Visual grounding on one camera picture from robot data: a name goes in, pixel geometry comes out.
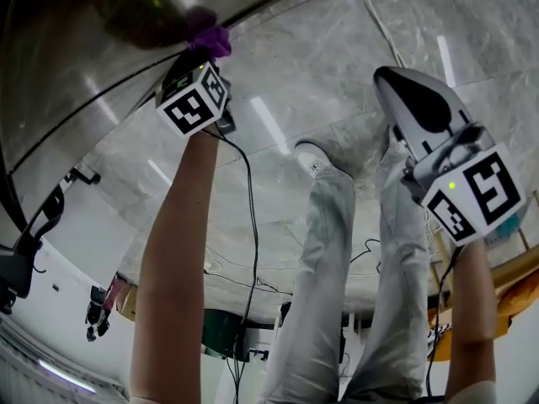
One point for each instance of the cardboard box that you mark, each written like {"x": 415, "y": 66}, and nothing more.
{"x": 126, "y": 301}

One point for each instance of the orange cushion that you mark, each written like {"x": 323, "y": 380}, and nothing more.
{"x": 518, "y": 305}

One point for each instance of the person's left leg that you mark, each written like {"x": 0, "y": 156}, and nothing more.
{"x": 320, "y": 267}

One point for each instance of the person's right forearm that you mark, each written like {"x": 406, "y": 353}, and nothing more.
{"x": 471, "y": 309}

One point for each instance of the person's leg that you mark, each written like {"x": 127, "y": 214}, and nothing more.
{"x": 400, "y": 267}
{"x": 320, "y": 267}

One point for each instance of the black and white robot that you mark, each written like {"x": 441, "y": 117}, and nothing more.
{"x": 97, "y": 314}

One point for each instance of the purple cloth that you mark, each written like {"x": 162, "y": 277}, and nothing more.
{"x": 208, "y": 36}

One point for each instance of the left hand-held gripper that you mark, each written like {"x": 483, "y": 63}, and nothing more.
{"x": 189, "y": 112}

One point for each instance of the black chair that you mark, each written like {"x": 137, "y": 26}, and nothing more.
{"x": 25, "y": 246}

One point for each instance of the dark green bin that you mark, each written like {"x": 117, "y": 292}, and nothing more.
{"x": 223, "y": 331}

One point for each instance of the person's left forearm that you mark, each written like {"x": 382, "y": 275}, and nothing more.
{"x": 177, "y": 246}

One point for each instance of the wooden chair frame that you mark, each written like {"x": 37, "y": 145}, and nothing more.
{"x": 513, "y": 263}

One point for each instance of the white left shoe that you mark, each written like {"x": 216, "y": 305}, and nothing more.
{"x": 313, "y": 154}

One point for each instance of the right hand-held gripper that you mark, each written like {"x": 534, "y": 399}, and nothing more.
{"x": 484, "y": 192}

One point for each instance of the ceiling light strip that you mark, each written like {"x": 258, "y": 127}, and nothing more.
{"x": 67, "y": 377}

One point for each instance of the person's right leg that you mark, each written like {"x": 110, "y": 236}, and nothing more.
{"x": 400, "y": 267}

